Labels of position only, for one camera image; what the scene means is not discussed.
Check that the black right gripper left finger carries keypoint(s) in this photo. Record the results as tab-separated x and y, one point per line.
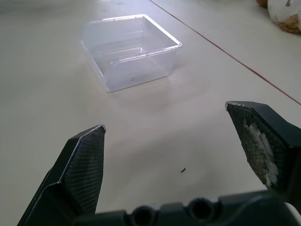
80	174

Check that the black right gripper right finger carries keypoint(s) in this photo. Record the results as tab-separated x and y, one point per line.
263	146

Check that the clear square plastic container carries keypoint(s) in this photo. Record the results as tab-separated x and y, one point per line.
131	50

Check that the small dark debris speck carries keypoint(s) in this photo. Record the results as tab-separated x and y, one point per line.
183	170

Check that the brown cork-like base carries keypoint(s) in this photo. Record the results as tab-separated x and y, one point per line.
291	26

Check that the white round object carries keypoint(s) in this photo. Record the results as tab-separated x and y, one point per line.
284	10

